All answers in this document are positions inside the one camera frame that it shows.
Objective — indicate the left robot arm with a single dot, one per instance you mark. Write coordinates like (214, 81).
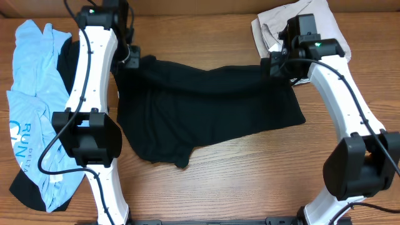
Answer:
(84, 128)

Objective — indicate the grey striped folded cloth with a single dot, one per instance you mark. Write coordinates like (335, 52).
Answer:
(295, 82)

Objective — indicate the beige folded trousers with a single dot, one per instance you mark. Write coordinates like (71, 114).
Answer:
(269, 24)

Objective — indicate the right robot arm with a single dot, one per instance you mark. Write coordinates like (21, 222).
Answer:
(366, 157)

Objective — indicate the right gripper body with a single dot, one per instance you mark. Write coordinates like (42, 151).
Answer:
(284, 67)

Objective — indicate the light blue t-shirt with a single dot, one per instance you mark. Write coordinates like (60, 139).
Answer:
(38, 91)

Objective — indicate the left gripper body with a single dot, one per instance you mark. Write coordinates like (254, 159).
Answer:
(134, 59)

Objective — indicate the black t-shirt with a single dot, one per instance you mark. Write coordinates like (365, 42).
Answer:
(167, 109)

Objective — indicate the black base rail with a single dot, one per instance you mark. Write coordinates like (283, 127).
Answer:
(215, 222)

